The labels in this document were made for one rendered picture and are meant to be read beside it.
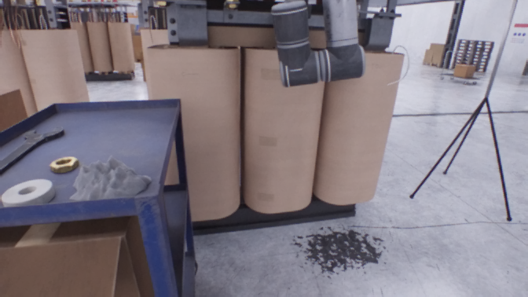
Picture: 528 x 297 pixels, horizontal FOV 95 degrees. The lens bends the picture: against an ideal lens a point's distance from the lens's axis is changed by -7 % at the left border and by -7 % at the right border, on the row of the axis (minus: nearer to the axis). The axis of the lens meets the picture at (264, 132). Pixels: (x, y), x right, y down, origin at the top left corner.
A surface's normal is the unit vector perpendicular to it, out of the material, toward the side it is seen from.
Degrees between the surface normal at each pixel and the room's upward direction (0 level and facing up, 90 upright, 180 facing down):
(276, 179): 90
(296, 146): 90
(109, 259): 26
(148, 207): 90
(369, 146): 90
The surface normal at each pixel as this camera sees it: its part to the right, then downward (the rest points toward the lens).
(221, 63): 0.60, 0.31
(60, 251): 0.13, -0.68
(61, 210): 0.23, 0.36
